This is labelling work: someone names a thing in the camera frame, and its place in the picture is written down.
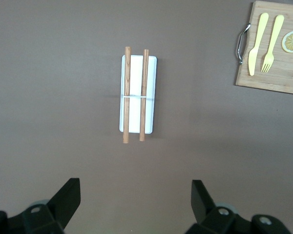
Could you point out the brown table cover mat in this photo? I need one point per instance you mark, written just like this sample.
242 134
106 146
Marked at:
63 97

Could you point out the brown wooden chopstick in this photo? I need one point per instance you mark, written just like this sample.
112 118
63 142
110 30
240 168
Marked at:
127 85
144 80

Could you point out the white rectangular tray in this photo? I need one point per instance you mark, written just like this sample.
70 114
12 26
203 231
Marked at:
136 73

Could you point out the yellow plastic fork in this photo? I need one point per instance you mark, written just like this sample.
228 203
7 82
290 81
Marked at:
268 58

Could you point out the yellow plastic knife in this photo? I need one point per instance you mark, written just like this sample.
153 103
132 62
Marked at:
252 61

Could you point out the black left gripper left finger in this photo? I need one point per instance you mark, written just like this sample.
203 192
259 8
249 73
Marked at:
63 204

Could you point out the wooden cutting board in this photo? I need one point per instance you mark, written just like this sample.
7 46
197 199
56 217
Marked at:
278 80

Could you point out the lemon slice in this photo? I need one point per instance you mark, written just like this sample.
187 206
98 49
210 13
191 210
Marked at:
292 41

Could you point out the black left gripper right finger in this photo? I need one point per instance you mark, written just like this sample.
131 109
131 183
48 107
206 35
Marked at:
202 207

